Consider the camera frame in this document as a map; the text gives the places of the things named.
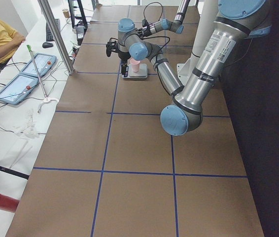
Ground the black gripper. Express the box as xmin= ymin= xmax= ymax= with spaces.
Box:
xmin=106 ymin=38 xmax=130 ymax=77
xmin=137 ymin=20 xmax=156 ymax=37

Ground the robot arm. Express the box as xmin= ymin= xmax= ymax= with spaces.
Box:
xmin=106 ymin=0 xmax=273 ymax=136
xmin=136 ymin=0 xmax=190 ymax=39

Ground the silver digital kitchen scale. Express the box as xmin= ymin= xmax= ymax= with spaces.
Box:
xmin=120 ymin=63 xmax=148 ymax=80

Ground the brown paper cup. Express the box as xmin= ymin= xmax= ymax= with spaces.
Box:
xmin=62 ymin=8 xmax=70 ymax=18

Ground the upper blue teach pendant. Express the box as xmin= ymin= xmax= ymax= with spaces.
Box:
xmin=20 ymin=53 xmax=57 ymax=77

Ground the blue teach pendant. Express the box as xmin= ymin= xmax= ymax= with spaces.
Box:
xmin=0 ymin=74 xmax=38 ymax=105
xmin=20 ymin=53 xmax=57 ymax=77

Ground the black keyboard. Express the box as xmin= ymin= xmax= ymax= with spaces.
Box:
xmin=45 ymin=18 xmax=61 ymax=42

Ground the black computer mouse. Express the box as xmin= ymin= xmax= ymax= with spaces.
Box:
xmin=42 ymin=42 xmax=53 ymax=48

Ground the metal rod green tip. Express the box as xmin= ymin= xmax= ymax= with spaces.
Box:
xmin=27 ymin=44 xmax=59 ymax=110

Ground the lower blue teach pendant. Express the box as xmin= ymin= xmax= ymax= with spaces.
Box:
xmin=0 ymin=74 xmax=38 ymax=105

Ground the white plastic parts pile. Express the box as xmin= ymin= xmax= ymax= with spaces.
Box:
xmin=13 ymin=109 xmax=47 ymax=139

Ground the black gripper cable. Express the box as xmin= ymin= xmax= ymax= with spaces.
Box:
xmin=139 ymin=36 xmax=171 ymax=50

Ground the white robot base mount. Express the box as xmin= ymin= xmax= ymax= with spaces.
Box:
xmin=177 ymin=0 xmax=218 ymax=85

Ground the aluminium frame post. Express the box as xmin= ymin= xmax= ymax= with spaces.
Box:
xmin=38 ymin=0 xmax=74 ymax=75

